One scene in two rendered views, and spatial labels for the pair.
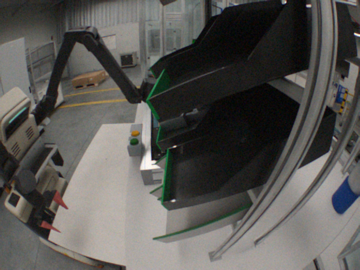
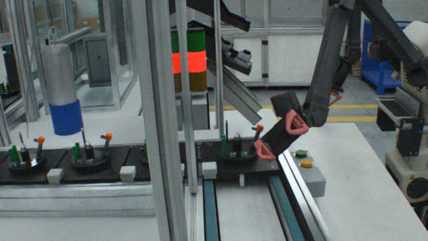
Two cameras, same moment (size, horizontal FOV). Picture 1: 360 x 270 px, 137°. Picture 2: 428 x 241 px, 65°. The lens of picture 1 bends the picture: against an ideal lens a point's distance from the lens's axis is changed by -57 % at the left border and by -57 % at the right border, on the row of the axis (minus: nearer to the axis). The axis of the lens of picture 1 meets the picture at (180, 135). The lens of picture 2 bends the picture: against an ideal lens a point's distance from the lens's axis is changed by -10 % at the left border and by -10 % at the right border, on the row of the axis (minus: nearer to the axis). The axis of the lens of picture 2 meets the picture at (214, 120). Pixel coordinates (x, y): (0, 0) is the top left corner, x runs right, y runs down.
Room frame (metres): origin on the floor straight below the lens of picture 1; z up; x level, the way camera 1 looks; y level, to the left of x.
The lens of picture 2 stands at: (1.72, 0.07, 1.52)
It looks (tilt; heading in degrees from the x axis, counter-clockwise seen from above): 21 degrees down; 187
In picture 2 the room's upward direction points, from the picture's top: 3 degrees counter-clockwise
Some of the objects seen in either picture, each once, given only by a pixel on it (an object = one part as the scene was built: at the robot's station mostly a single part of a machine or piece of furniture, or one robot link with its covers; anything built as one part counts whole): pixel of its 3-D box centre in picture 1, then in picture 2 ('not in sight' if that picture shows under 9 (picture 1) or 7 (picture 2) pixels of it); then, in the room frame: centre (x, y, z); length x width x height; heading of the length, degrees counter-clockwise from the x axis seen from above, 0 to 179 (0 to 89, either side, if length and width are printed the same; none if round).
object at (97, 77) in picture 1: (88, 80); not in sight; (5.46, 3.55, 0.20); 1.20 x 0.80 x 0.41; 92
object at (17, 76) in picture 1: (14, 95); not in sight; (1.76, 3.28, 1.12); 0.80 x 0.54 x 2.25; 2
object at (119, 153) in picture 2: not in sight; (89, 151); (0.69, -0.49, 1.01); 0.24 x 0.24 x 0.13; 9
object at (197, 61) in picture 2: not in sight; (196, 60); (0.81, -0.08, 1.33); 0.05 x 0.05 x 0.05
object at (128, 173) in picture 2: not in sight; (159, 147); (0.65, -0.25, 1.01); 0.24 x 0.24 x 0.13; 9
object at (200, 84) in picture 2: not in sight; (197, 79); (0.81, -0.08, 1.28); 0.05 x 0.05 x 0.05
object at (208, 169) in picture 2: not in sight; (209, 170); (0.72, -0.08, 0.97); 0.05 x 0.05 x 0.04; 9
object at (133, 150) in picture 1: (136, 138); (305, 172); (0.66, 0.23, 0.93); 0.21 x 0.07 x 0.06; 9
